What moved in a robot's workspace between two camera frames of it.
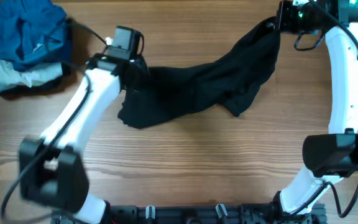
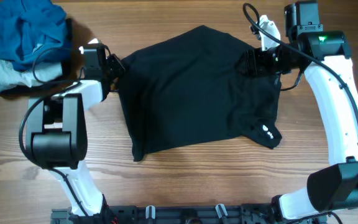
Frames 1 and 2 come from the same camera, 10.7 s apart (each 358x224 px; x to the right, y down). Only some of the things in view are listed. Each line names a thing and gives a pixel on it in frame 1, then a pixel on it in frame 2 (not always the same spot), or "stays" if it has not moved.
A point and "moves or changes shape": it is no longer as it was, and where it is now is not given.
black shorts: (230, 77) moves or changes shape
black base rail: (198, 214) stays
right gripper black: (281, 20) to (253, 62)
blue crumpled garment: (25, 33) stays
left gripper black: (136, 73) to (115, 66)
